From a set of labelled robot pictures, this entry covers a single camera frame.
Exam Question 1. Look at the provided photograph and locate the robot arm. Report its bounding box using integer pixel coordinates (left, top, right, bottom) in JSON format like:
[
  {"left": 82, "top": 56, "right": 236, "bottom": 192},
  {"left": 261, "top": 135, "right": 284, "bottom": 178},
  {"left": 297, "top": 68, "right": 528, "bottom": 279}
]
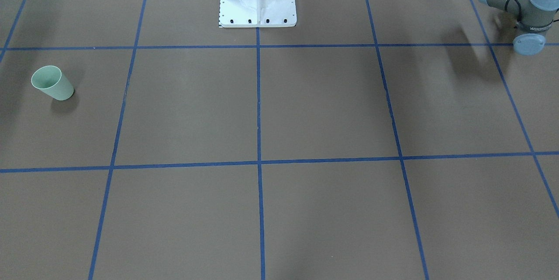
[{"left": 478, "top": 0, "right": 559, "bottom": 56}]

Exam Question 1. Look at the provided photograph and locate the light green cup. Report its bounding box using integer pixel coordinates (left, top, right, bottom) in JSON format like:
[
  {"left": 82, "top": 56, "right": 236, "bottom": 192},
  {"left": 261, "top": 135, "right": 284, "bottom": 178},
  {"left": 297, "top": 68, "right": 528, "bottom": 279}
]
[{"left": 31, "top": 66, "right": 75, "bottom": 101}]

